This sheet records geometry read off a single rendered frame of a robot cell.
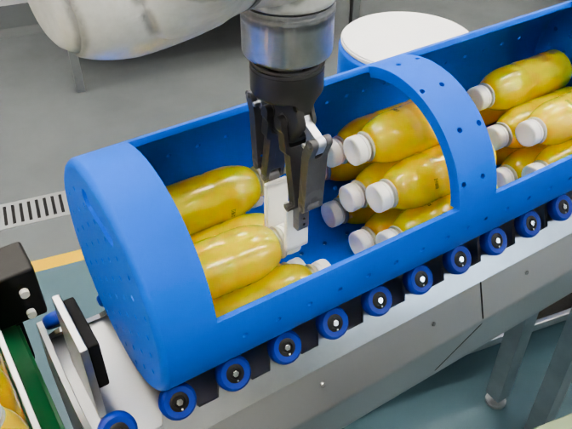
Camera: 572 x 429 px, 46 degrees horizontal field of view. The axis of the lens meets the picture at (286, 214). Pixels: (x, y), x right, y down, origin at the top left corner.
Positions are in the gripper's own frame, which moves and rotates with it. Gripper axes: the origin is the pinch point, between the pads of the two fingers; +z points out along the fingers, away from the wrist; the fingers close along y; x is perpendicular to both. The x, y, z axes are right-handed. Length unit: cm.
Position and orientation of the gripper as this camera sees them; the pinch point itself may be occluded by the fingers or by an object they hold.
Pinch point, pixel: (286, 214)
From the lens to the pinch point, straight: 78.6
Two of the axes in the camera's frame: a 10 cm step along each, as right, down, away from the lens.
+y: -5.4, -5.4, 6.5
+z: -0.1, 7.7, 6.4
